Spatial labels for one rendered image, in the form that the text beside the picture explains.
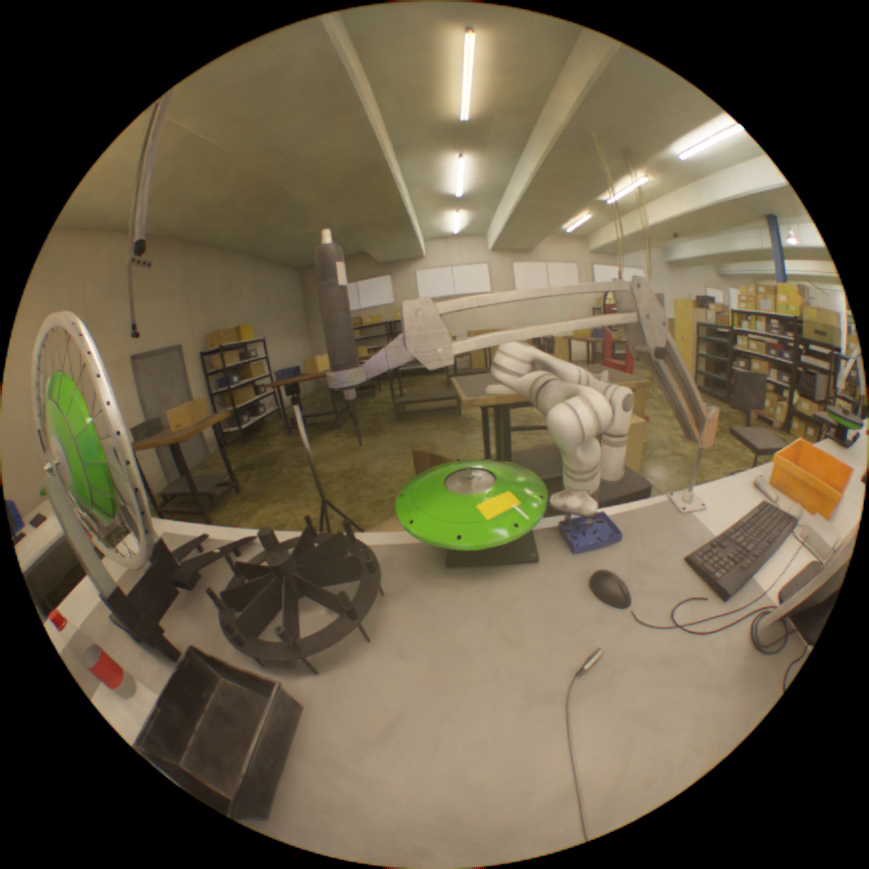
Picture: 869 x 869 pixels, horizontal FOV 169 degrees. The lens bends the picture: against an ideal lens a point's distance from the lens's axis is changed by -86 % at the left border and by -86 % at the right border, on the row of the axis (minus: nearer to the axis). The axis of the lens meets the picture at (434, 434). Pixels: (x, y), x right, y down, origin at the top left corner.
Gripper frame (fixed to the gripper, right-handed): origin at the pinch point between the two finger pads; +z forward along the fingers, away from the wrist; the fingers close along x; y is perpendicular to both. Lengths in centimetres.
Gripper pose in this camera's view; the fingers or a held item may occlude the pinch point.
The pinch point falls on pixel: (578, 528)
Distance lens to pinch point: 74.6
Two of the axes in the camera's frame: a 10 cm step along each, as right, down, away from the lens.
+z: 3.9, 6.6, 6.4
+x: -7.9, -1.3, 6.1
